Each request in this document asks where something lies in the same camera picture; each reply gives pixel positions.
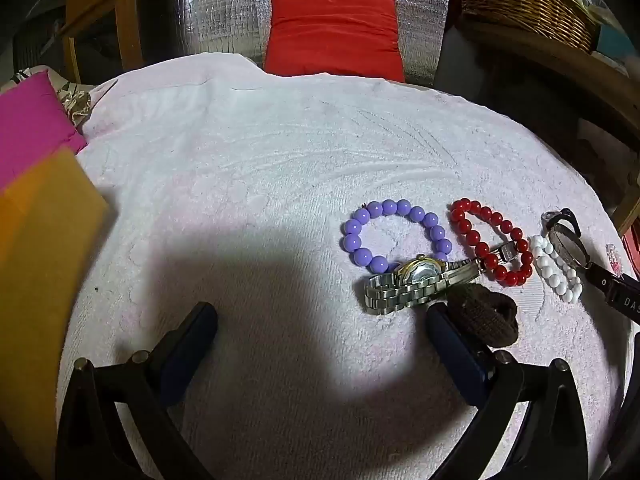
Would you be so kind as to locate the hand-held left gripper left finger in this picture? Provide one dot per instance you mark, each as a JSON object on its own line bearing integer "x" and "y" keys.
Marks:
{"x": 190, "y": 342}

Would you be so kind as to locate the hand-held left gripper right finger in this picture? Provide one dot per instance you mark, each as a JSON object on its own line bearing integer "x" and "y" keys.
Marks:
{"x": 455, "y": 347}

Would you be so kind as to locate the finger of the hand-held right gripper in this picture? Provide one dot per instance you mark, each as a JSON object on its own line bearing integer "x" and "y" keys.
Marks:
{"x": 622, "y": 295}

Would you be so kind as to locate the brown knitted hair scrunchie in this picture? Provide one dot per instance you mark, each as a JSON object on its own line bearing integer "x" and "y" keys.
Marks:
{"x": 485, "y": 312}

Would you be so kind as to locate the silver metal wristwatch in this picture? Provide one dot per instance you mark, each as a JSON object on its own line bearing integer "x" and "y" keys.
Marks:
{"x": 420, "y": 274}

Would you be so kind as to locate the small pink bead ornament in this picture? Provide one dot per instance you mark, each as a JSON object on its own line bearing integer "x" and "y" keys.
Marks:
{"x": 614, "y": 256}

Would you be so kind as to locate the orange cushion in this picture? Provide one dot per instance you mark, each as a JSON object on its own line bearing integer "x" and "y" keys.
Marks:
{"x": 40, "y": 250}

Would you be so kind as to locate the white pink terry towel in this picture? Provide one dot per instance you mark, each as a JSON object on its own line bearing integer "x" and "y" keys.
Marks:
{"x": 300, "y": 150}

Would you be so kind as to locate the floral patterned cloth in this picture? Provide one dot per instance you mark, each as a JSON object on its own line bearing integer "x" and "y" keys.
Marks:
{"x": 75, "y": 102}

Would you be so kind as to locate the magenta cushion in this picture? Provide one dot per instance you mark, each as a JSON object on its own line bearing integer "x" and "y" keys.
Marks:
{"x": 30, "y": 125}

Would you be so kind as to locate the wicker basket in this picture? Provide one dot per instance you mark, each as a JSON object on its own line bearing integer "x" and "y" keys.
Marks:
{"x": 540, "y": 5}

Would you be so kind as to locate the wooden chair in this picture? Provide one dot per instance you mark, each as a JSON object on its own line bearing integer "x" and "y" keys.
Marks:
{"x": 125, "y": 25}

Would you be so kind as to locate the silver foil insulation mat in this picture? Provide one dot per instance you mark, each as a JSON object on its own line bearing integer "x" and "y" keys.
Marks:
{"x": 220, "y": 10}

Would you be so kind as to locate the red cushion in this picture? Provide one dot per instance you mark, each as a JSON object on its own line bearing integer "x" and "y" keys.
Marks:
{"x": 330, "y": 35}

